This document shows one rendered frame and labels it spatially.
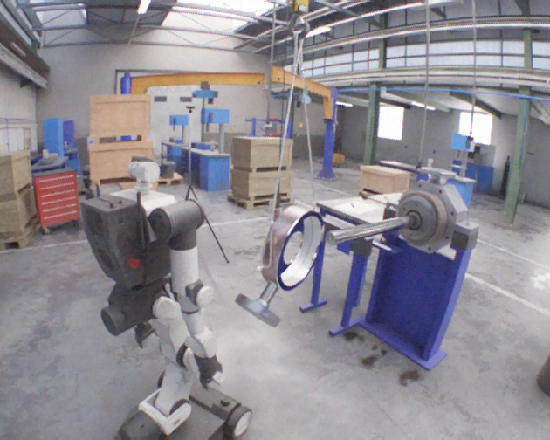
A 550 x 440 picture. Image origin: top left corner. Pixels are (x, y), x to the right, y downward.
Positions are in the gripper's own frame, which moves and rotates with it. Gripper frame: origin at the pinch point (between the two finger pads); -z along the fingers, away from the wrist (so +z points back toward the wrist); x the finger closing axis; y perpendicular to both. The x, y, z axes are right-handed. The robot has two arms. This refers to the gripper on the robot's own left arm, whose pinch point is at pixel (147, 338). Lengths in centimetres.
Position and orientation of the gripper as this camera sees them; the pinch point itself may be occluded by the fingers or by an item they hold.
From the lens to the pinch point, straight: 167.9
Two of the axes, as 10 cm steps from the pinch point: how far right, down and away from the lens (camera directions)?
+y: -8.7, -1.9, 4.6
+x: 4.9, -4.2, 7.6
